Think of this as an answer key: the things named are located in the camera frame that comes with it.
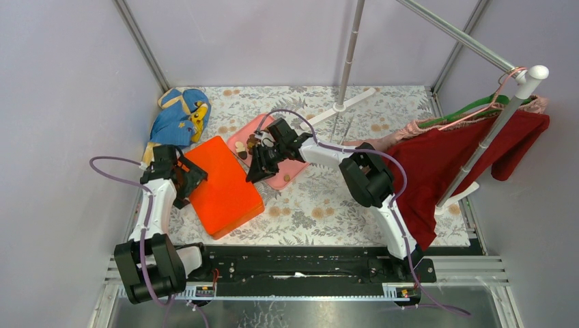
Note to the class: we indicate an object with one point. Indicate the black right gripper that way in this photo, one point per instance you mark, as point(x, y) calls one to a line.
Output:
point(259, 169)

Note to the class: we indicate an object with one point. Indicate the green hanger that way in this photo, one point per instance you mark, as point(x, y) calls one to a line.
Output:
point(470, 111)

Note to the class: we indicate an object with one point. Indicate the pink garment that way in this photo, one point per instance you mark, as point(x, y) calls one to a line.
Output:
point(418, 127)

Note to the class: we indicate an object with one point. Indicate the blue plush toy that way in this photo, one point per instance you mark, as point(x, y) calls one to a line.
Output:
point(184, 115)

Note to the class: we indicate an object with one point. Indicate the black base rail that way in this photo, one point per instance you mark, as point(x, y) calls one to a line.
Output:
point(300, 271)

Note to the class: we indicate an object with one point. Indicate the orange box lid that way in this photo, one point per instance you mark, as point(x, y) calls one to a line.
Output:
point(225, 200)

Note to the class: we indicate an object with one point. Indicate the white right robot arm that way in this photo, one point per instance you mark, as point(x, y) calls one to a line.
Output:
point(368, 179)

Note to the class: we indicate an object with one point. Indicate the pink wire hanger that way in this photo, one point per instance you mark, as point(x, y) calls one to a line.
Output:
point(491, 104)

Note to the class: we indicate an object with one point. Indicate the dark red garment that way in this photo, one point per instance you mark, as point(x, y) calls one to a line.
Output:
point(432, 161)

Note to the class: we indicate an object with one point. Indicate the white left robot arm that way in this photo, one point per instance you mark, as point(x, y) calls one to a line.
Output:
point(149, 265)

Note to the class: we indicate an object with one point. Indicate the pink tray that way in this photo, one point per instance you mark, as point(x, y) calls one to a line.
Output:
point(269, 158)

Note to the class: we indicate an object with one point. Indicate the white oval chocolate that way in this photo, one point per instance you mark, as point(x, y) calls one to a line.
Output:
point(240, 147)

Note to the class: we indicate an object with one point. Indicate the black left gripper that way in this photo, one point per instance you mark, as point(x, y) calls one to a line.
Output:
point(195, 175)

